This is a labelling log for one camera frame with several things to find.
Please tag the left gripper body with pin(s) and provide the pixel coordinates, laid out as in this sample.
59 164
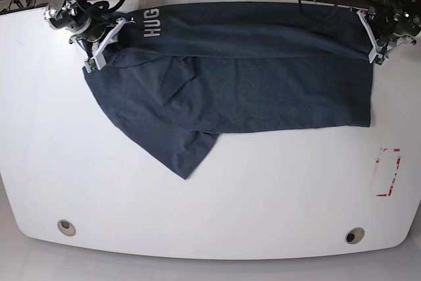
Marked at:
388 28

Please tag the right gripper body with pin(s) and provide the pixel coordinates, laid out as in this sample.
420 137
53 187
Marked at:
93 42

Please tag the dark blue T-shirt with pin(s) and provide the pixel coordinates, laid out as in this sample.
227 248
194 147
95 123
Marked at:
181 75

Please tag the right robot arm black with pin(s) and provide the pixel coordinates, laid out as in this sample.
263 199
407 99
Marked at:
77 16

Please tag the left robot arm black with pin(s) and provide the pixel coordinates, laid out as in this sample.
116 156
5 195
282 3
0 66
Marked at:
411 6

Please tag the red tape rectangle marking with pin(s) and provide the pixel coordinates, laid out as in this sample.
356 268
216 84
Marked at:
385 171

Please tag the left table cable grommet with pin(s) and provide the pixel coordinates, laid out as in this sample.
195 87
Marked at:
66 228

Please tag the table cable grommet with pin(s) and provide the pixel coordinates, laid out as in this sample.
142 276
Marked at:
354 236
66 228

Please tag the right table cable grommet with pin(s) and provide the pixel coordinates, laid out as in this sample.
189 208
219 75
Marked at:
354 236

